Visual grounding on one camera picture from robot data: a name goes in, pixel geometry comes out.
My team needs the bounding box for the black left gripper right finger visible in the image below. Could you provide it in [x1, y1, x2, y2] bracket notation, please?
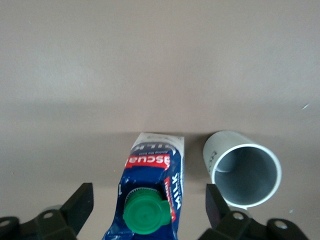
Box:
[199, 183, 311, 240]

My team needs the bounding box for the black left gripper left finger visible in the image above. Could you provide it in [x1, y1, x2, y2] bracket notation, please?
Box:
[0, 182, 95, 240]

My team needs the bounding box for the grey ceramic mug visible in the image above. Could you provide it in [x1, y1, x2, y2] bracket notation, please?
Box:
[202, 129, 283, 214]

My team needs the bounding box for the blue white milk carton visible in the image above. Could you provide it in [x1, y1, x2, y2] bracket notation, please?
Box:
[101, 131, 186, 240]

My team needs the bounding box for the brown table cover sheet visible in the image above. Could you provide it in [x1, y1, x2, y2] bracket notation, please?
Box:
[0, 0, 320, 240]

